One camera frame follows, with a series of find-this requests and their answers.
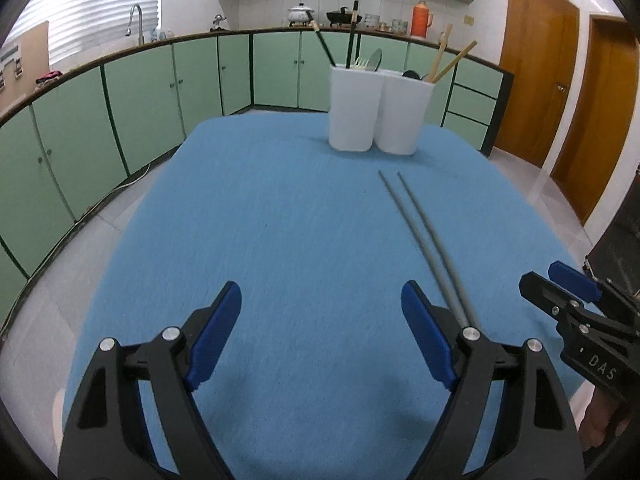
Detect right hand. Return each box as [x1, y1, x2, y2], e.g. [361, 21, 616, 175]
[578, 389, 632, 451]

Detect white cooking pot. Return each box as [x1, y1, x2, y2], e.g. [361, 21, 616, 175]
[286, 2, 314, 27]

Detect blue table mat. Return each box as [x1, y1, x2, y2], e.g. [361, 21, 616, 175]
[67, 113, 573, 479]

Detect pink cloth on counter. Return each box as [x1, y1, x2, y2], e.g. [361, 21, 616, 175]
[36, 70, 63, 88]

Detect white double utensil holder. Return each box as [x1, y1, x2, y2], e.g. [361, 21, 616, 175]
[328, 65, 436, 156]

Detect steel kitchen faucet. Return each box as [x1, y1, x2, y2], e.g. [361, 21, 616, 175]
[124, 3, 147, 47]

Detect black cabinet at right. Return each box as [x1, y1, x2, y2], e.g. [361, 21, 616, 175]
[586, 171, 640, 299]

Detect bamboo chopstick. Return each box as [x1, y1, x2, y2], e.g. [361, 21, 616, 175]
[430, 40, 477, 84]
[425, 23, 452, 84]

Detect black spoon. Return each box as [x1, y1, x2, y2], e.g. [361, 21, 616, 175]
[402, 70, 420, 80]

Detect orange thermos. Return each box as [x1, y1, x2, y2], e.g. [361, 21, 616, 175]
[410, 0, 433, 39]

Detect black wok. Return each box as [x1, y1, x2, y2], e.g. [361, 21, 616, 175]
[326, 6, 352, 28]

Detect cream plastic fork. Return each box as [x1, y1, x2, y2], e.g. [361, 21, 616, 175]
[352, 56, 369, 70]

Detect far right wooden door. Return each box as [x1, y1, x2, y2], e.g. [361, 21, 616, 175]
[551, 15, 639, 223]

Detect green lower cabinets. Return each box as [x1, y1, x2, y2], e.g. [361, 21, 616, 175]
[0, 27, 516, 331]

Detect grey chopstick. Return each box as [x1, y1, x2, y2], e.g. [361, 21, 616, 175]
[377, 169, 469, 331]
[396, 170, 483, 331]

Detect window blinds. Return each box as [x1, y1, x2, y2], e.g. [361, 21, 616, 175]
[6, 0, 160, 64]

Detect patterned glass canister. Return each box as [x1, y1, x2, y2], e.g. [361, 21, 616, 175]
[390, 18, 408, 37]

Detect black chopstick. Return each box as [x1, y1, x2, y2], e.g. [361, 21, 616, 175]
[310, 20, 336, 67]
[345, 0, 359, 70]

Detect near wooden door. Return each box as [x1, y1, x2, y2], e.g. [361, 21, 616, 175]
[496, 0, 579, 167]

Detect wooden door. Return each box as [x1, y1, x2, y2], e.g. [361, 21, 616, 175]
[551, 15, 639, 223]
[496, 0, 579, 167]

